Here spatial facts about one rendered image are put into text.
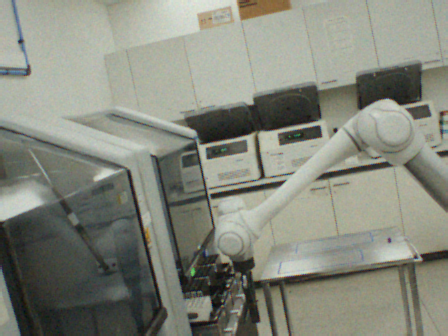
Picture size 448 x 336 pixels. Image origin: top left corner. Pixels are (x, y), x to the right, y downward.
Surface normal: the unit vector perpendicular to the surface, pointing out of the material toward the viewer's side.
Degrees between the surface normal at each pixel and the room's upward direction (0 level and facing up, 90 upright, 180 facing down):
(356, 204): 90
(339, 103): 90
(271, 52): 90
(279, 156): 90
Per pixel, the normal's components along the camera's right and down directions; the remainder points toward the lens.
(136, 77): -0.15, 0.15
